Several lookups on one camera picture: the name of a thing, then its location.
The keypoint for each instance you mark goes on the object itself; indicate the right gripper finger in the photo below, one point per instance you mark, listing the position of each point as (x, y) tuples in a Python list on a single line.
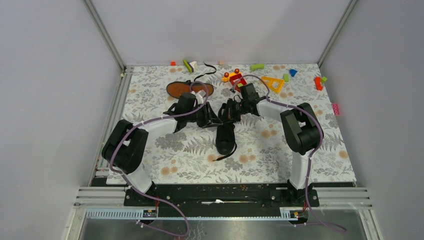
[(229, 116), (231, 103)]

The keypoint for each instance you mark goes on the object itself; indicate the small green toy block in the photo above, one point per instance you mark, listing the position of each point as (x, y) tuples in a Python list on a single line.
[(286, 77)]

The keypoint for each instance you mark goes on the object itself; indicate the aluminium frame rails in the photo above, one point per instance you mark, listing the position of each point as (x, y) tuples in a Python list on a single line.
[(149, 32)]

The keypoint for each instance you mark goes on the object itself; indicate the pink lego brick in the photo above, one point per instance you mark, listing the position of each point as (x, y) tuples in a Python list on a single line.
[(336, 109)]

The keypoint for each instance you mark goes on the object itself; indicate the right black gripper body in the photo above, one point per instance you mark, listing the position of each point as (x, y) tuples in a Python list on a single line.
[(242, 110)]

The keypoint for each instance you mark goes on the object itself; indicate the green purple white toy blocks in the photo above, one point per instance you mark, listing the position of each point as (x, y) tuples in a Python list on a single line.
[(191, 66)]

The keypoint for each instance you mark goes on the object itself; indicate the red duplo block assembly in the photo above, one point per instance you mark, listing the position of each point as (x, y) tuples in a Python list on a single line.
[(234, 78)]

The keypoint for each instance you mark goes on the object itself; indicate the blue toy block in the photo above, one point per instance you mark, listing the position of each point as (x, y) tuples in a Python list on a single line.
[(293, 72)]

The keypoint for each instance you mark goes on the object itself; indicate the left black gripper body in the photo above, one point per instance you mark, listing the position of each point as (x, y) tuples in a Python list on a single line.
[(201, 117)]

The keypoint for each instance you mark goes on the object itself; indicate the floral patterned table mat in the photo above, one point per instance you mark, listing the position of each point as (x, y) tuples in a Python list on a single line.
[(262, 156)]

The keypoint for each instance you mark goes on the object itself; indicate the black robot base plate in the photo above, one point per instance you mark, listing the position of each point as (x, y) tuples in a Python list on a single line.
[(242, 200)]

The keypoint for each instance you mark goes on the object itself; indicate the black sneaker with laces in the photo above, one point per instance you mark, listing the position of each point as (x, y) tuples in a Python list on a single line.
[(225, 141)]

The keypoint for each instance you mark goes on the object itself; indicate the overturned shoe orange sole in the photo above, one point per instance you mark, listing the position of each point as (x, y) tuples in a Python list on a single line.
[(175, 89)]

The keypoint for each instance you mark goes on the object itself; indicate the yellow triangular toy frame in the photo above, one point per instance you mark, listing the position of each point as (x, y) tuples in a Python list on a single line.
[(274, 84)]

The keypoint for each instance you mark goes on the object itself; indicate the green curved toy block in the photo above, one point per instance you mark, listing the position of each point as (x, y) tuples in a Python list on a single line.
[(258, 66)]

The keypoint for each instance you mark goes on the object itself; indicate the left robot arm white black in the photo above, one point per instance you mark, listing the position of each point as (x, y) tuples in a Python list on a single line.
[(126, 144)]

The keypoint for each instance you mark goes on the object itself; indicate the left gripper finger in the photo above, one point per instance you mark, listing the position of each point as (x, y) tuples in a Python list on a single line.
[(210, 115), (209, 124)]

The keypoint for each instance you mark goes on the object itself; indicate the red and green toy blocks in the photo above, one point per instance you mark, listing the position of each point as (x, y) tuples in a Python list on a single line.
[(319, 82)]

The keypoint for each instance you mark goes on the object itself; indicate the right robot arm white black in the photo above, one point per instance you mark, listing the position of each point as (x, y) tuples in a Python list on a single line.
[(301, 128)]

